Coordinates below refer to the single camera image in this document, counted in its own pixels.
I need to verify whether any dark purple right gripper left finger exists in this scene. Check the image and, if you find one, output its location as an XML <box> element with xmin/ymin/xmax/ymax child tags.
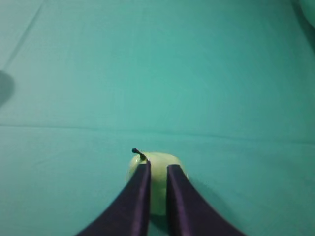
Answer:
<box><xmin>78</xmin><ymin>162</ymin><xmax>151</xmax><ymax>236</ymax></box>

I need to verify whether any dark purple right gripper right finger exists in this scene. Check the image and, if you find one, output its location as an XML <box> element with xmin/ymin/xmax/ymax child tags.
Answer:
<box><xmin>166</xmin><ymin>164</ymin><xmax>244</xmax><ymax>236</ymax></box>

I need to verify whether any green pear with stem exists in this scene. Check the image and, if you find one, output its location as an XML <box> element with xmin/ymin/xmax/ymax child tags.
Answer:
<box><xmin>127</xmin><ymin>148</ymin><xmax>185</xmax><ymax>216</ymax></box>

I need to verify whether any green backdrop cloth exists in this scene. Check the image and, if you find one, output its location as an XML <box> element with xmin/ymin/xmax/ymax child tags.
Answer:
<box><xmin>291</xmin><ymin>0</ymin><xmax>315</xmax><ymax>30</ymax></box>

